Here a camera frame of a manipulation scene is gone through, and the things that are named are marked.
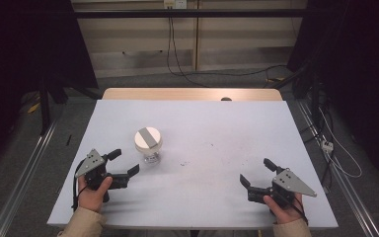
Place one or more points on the black metal stand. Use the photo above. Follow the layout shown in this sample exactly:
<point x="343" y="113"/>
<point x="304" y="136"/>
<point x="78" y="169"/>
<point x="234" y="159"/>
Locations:
<point x="45" y="105"/>

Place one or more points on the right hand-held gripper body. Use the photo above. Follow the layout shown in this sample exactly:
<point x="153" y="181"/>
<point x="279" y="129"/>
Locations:
<point x="289" y="184"/>

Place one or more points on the person's right hand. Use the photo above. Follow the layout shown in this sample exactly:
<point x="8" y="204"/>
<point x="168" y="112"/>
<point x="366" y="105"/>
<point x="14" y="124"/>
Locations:
<point x="286" y="214"/>

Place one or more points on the glass jar with white lid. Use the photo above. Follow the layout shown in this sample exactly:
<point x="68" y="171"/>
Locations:
<point x="148" y="140"/>

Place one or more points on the wooden table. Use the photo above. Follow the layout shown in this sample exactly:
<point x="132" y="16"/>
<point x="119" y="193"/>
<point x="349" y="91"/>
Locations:
<point x="177" y="94"/>

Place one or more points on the black horizontal frame bar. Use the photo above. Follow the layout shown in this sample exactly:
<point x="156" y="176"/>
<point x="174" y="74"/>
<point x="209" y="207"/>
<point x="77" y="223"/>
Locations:
<point x="190" y="13"/>

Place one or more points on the metal floor rail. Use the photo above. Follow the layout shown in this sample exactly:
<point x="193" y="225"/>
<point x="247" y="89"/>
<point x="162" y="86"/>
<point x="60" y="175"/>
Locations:
<point x="342" y="177"/>
<point x="23" y="174"/>

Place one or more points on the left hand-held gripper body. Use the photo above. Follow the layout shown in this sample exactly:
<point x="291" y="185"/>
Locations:
<point x="90" y="163"/>

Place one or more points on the white power strip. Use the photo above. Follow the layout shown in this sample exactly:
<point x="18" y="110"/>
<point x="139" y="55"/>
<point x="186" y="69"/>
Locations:
<point x="327" y="145"/>

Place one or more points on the person's left hand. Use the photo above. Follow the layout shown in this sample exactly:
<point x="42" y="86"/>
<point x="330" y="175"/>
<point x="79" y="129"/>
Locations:
<point x="92" y="199"/>

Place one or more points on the dark round knob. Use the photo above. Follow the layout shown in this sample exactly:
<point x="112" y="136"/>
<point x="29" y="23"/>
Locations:
<point x="226" y="98"/>

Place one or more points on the white wall socket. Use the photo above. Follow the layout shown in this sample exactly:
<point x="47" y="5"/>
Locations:
<point x="175" y="3"/>

